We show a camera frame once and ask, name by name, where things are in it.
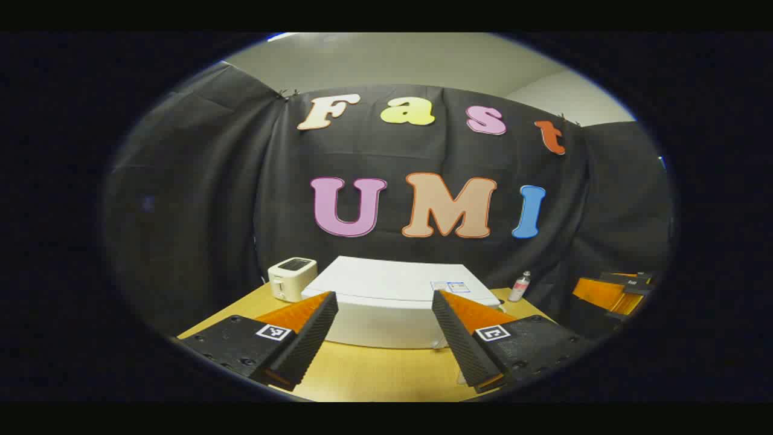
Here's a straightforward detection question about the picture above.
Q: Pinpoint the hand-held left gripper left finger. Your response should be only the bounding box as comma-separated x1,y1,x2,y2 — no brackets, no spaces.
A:
180,291,339,392

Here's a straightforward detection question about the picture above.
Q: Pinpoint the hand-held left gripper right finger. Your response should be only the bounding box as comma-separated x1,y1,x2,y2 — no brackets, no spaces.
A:
432,290,595,395

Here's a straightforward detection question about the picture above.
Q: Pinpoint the white microwave oven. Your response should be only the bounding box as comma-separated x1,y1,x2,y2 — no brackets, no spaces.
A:
301,256,502,350

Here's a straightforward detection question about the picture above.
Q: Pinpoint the cream toaster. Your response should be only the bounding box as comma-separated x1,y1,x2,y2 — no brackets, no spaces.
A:
268,257,318,303

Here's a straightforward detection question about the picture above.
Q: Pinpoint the small bottle with pink label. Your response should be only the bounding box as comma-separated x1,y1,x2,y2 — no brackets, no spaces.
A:
508,271,532,303

